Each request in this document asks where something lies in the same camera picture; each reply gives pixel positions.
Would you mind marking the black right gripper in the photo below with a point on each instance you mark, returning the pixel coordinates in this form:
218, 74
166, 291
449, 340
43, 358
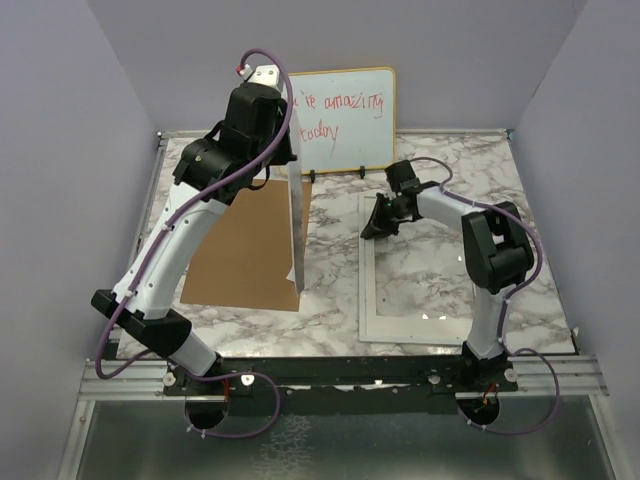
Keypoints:
376, 227

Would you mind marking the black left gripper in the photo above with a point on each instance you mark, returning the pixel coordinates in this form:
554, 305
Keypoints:
285, 154

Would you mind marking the white picture frame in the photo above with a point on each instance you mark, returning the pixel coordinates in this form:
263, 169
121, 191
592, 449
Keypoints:
367, 300

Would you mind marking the white photo mat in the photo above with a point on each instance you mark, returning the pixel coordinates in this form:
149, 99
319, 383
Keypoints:
375, 300

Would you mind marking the brown backing board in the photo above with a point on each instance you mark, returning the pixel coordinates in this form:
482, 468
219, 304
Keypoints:
246, 257

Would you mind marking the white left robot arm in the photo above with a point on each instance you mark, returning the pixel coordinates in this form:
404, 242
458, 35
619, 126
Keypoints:
212, 170

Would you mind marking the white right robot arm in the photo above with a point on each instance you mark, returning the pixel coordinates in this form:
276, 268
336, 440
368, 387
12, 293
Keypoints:
498, 248

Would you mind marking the black whiteboard stand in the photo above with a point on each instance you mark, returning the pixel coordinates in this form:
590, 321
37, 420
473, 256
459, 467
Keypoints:
357, 172

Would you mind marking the yellow-rimmed whiteboard with writing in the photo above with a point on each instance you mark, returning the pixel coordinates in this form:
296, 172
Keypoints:
344, 120

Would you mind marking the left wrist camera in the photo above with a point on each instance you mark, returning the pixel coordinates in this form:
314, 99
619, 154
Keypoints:
267, 75

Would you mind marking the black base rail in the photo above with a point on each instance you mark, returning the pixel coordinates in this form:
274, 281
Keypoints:
347, 385

